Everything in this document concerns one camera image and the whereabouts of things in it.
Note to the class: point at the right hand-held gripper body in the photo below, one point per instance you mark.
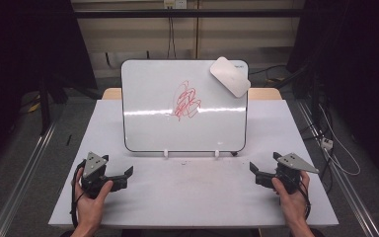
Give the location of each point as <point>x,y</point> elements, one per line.
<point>294,163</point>

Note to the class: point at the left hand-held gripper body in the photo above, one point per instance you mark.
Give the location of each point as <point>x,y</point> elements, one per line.
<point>93,164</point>

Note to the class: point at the white whiteboard with black rim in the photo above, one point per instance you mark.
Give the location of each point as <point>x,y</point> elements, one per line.
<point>151,125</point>

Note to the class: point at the white rounded whiteboard eraser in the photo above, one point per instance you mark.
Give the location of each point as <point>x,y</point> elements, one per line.
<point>230,77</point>

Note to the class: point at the person's right hand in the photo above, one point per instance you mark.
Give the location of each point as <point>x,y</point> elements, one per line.
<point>294,207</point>

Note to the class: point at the person's left hand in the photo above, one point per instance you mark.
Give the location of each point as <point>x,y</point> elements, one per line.
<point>89,210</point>

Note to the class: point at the black pen on floor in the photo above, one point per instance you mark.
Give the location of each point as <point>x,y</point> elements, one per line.
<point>68,140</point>

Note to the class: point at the white power strip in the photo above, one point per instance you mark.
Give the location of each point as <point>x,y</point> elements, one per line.
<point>326,143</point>

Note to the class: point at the white whiteboard stand foot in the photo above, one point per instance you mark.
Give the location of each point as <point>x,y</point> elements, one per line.
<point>166,153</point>
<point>216,153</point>

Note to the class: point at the black metal stand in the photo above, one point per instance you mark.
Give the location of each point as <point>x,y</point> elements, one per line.
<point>44,108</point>

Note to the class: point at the black curtain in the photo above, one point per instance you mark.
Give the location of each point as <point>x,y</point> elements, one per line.
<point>358,65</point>
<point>19,49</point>

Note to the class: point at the black horizontal metal bar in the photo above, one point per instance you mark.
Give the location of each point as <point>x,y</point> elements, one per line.
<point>177,13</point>

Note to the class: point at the metal floor rail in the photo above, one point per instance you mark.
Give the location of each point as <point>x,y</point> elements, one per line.
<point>348,187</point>
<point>19,184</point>

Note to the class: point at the thin vertical wall pipe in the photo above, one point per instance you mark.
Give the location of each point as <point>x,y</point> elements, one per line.
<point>197,33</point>

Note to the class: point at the white wall socket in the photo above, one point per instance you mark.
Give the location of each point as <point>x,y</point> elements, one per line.
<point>175,3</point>

